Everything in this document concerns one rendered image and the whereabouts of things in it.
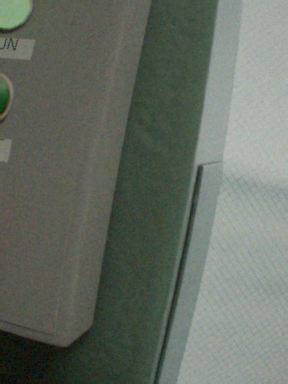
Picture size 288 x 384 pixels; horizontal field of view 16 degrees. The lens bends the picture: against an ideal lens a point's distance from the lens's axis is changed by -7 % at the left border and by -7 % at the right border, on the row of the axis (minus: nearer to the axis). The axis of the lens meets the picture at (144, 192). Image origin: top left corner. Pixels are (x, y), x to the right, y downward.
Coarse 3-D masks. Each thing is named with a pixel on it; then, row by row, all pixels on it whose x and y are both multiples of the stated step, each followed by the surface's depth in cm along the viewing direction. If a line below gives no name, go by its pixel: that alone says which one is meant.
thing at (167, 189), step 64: (192, 0) 45; (192, 64) 45; (128, 128) 45; (192, 128) 45; (128, 192) 46; (192, 192) 47; (128, 256) 46; (192, 256) 52; (128, 320) 46; (192, 320) 64
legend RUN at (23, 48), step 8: (0, 40) 40; (8, 40) 40; (16, 40) 40; (24, 40) 40; (32, 40) 40; (0, 48) 40; (8, 48) 40; (16, 48) 40; (24, 48) 40; (32, 48) 40; (0, 56) 40; (8, 56) 40; (16, 56) 40; (24, 56) 40
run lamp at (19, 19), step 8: (0, 0) 39; (8, 0) 39; (16, 0) 39; (24, 0) 39; (0, 8) 39; (8, 8) 39; (16, 8) 39; (24, 8) 39; (32, 8) 39; (0, 16) 39; (8, 16) 39; (16, 16) 39; (24, 16) 39; (0, 24) 39; (8, 24) 39; (16, 24) 39
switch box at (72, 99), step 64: (64, 0) 39; (128, 0) 39; (0, 64) 40; (64, 64) 39; (128, 64) 42; (0, 128) 40; (64, 128) 40; (0, 192) 40; (64, 192) 40; (0, 256) 40; (64, 256) 40; (0, 320) 40; (64, 320) 40
